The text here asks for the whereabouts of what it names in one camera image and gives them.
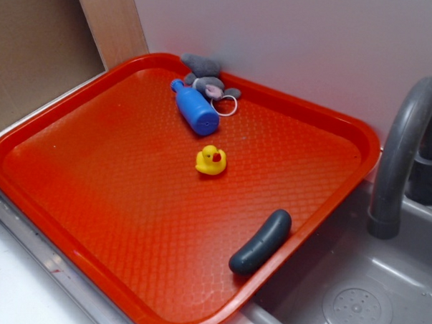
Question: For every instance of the wooden board panel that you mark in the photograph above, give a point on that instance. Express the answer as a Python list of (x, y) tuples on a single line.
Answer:
[(116, 29)]

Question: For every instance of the grey plush mouse toy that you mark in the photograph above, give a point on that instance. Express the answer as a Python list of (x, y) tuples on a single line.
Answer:
[(204, 76)]

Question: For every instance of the grey plastic toy sink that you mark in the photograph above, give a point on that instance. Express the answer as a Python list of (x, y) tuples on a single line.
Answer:
[(343, 275)]

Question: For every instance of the dark grey toy pickle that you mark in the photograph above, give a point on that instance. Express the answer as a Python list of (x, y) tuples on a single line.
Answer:
[(262, 245)]

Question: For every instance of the red plastic serving tray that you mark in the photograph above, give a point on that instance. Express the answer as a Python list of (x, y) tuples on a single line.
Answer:
[(108, 176)]

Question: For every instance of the blue plastic toy bottle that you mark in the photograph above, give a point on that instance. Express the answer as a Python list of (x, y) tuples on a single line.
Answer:
[(197, 112)]

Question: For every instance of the grey plastic faucet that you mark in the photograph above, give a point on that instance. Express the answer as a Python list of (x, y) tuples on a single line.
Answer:
[(405, 169)]

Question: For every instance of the yellow rubber duck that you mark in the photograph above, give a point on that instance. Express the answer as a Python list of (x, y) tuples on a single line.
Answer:
[(211, 161)]

